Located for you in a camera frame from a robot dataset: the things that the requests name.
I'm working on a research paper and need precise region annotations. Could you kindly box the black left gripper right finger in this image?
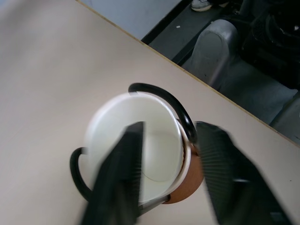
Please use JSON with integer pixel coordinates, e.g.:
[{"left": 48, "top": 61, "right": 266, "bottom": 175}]
[{"left": 195, "top": 121, "right": 293, "bottom": 225}]

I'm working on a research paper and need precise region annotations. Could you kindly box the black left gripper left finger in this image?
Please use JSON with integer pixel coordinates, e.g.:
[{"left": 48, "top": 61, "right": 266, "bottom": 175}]
[{"left": 80, "top": 121, "right": 146, "bottom": 225}]

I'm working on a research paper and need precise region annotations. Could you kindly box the white sneaker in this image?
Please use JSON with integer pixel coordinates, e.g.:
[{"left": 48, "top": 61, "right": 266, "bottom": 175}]
[{"left": 191, "top": 0, "right": 213, "bottom": 12}]

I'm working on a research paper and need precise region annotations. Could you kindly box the black wire cup holder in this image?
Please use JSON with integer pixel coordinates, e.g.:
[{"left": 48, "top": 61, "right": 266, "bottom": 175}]
[{"left": 69, "top": 82, "right": 198, "bottom": 215}]

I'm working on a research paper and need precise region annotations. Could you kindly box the grey robot foot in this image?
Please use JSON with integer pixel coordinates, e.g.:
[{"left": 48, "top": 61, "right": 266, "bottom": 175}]
[{"left": 181, "top": 19, "right": 239, "bottom": 91}]

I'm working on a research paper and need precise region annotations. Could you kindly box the brown round coaster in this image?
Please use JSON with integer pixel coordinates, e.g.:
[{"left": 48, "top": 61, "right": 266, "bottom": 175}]
[{"left": 166, "top": 118, "right": 204, "bottom": 205}]

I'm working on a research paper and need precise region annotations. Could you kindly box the white paper cup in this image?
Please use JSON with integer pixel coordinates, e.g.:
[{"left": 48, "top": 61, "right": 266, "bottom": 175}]
[{"left": 84, "top": 93, "right": 184, "bottom": 207}]

